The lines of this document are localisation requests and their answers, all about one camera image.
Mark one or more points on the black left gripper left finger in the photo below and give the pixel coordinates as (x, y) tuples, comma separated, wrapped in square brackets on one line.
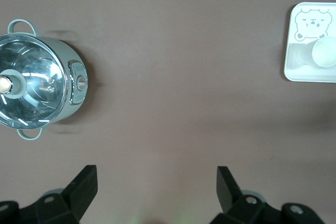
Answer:
[(78, 195)]

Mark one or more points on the white plastic cup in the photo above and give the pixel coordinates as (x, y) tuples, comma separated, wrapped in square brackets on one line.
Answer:
[(324, 52)]

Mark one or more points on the brown table mat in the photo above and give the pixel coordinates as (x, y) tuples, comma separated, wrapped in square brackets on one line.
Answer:
[(168, 77)]

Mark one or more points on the cream bear print tray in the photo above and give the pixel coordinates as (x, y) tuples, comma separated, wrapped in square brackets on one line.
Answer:
[(302, 74)]

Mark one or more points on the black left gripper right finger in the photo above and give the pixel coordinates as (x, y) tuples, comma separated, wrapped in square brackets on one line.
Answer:
[(233, 205)]

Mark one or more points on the green electric cooking pot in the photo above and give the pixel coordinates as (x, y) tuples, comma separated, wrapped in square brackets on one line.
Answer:
[(74, 58)]

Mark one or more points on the glass pot lid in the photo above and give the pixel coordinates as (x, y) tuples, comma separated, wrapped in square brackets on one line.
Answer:
[(39, 72)]

